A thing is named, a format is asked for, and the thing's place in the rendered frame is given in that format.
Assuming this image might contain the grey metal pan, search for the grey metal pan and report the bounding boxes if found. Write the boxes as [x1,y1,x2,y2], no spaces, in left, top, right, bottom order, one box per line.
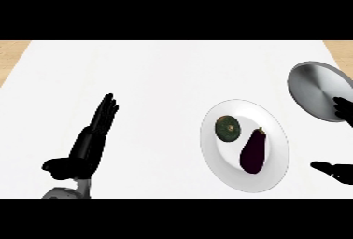
[286,61,353,123]

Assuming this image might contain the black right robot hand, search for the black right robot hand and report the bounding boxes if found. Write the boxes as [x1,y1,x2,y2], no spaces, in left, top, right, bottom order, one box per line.
[308,96,353,186]

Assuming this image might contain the white oval plate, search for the white oval plate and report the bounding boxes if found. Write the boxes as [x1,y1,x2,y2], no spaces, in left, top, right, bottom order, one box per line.
[197,98,290,194]

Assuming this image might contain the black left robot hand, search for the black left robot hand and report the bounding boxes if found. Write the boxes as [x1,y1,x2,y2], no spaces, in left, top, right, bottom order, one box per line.
[39,92,119,181]

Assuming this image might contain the dark purple eggplant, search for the dark purple eggplant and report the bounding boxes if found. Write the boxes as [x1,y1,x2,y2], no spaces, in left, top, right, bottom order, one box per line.
[239,126,267,175]

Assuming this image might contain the round dark green squash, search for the round dark green squash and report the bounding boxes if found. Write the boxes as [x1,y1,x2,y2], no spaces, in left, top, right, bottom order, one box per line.
[214,115,242,143]

